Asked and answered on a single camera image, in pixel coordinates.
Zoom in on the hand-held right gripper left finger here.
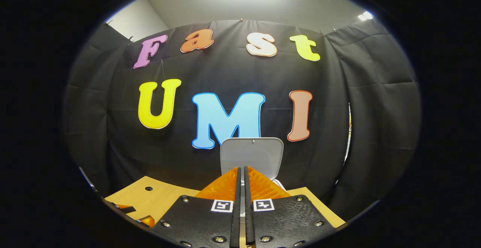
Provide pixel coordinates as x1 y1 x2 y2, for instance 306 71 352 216
150 166 241 248

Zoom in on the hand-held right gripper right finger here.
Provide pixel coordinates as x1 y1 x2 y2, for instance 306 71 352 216
244 166 336 248

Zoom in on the white desktop garbage bin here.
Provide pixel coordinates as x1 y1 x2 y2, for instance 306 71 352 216
220 138 288 192

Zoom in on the wooden desktop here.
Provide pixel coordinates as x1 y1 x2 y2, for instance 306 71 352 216
103 176 346 248

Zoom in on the black backdrop cloth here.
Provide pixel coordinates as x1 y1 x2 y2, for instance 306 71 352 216
63 20 420 222

